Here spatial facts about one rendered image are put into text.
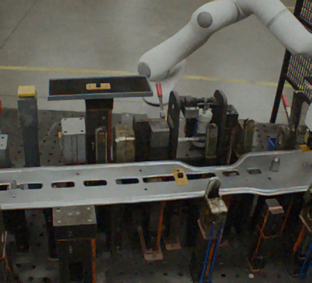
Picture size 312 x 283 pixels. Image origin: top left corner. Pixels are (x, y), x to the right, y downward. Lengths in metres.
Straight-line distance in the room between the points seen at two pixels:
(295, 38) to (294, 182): 0.48
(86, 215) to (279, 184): 0.65
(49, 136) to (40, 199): 0.84
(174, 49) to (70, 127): 0.52
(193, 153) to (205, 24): 0.46
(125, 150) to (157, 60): 0.42
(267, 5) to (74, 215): 0.87
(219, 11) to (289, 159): 0.58
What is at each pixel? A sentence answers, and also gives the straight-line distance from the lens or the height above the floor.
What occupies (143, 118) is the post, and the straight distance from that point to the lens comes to 1.57.
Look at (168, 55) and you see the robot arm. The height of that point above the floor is 1.22.
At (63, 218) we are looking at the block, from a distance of 1.28.
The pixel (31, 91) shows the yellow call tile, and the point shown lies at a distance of 1.61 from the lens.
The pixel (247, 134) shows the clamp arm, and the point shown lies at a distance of 1.65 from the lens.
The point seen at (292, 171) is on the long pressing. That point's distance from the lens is 1.61.
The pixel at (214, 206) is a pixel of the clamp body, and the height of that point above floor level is 1.04.
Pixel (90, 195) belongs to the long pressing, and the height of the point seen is 1.00.
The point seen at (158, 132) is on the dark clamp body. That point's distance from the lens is 1.55.
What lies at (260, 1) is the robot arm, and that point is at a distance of 1.49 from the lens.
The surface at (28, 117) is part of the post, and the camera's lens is 1.64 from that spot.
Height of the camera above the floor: 1.92
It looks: 33 degrees down
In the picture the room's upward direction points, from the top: 5 degrees clockwise
